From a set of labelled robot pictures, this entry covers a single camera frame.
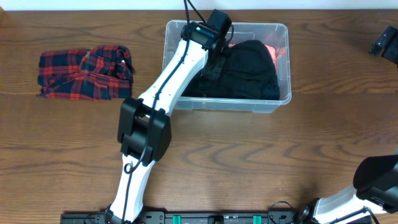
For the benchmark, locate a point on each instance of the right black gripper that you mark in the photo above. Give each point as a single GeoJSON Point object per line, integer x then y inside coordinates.
{"type": "Point", "coordinates": [382, 42]}

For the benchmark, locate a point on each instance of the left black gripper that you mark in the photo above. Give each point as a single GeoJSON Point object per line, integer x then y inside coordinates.
{"type": "Point", "coordinates": [210, 69]}

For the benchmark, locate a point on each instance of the black garment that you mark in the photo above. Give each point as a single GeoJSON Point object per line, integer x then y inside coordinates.
{"type": "Point", "coordinates": [226, 79]}

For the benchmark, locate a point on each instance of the pink printed t-shirt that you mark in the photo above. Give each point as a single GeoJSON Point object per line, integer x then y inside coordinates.
{"type": "Point", "coordinates": [251, 52]}

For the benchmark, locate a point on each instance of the red navy plaid shirt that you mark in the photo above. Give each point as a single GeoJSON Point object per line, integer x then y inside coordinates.
{"type": "Point", "coordinates": [102, 73]}

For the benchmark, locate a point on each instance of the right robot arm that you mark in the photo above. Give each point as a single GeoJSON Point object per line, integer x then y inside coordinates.
{"type": "Point", "coordinates": [374, 191]}

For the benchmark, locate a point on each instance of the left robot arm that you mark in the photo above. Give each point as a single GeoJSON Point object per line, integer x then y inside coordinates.
{"type": "Point", "coordinates": [144, 129]}

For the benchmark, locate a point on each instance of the clear plastic storage bin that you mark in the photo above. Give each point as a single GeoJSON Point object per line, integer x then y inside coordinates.
{"type": "Point", "coordinates": [275, 35]}

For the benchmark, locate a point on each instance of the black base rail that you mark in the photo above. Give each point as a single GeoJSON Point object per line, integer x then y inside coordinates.
{"type": "Point", "coordinates": [159, 217]}

